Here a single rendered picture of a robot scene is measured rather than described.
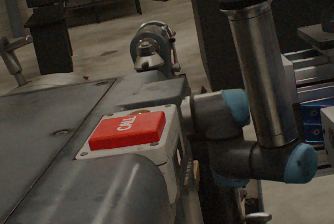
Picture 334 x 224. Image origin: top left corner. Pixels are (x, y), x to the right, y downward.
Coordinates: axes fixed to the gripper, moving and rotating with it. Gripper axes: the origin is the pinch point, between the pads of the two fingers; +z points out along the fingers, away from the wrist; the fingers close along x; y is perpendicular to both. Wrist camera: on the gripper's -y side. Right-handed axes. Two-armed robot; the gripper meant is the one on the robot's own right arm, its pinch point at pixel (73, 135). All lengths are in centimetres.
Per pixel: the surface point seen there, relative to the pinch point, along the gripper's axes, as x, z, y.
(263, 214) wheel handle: -38, -34, 33
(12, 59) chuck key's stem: 19.9, 0.7, -20.2
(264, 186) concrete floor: -108, -34, 218
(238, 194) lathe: -31, -29, 32
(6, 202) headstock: 17, -18, -77
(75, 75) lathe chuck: 15.0, -8.0, -16.8
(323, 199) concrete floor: -108, -63, 189
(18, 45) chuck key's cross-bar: 22.5, -2.5, -24.4
